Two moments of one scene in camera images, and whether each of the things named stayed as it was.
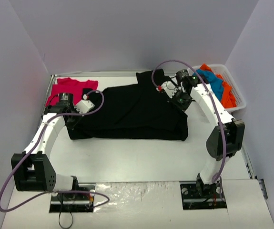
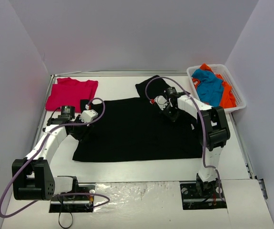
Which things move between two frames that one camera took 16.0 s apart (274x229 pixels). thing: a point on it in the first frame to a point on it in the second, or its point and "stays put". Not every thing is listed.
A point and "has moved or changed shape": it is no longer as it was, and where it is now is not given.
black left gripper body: x=70 y=121 to x=78 y=131
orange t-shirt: x=228 y=99 stays put
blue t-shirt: x=217 y=85 stays put
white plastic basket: x=220 y=70 stays put
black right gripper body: x=174 y=99 to x=171 y=112
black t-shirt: x=141 y=111 has moved or changed shape
